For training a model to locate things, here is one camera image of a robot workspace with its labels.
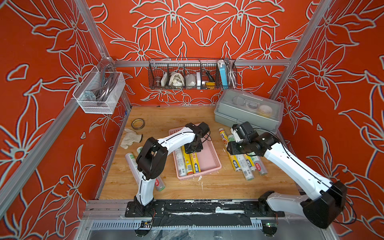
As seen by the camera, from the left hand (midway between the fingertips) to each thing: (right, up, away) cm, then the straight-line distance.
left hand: (196, 150), depth 89 cm
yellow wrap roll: (-1, -6, -7) cm, 9 cm away
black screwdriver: (+7, +49, +6) cm, 50 cm away
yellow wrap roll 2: (+22, -4, -1) cm, 22 cm away
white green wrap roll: (-10, -6, -4) cm, 12 cm away
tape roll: (-44, +15, +20) cm, 50 cm away
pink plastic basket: (+8, -8, +1) cm, 11 cm away
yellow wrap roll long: (-6, -5, -3) cm, 8 cm away
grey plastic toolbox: (+24, +27, +3) cm, 36 cm away
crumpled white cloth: (-45, +7, +11) cm, 47 cm away
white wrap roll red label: (-20, -16, -11) cm, 28 cm away
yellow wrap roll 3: (+31, -6, -4) cm, 32 cm away
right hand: (+17, +4, -12) cm, 21 cm away
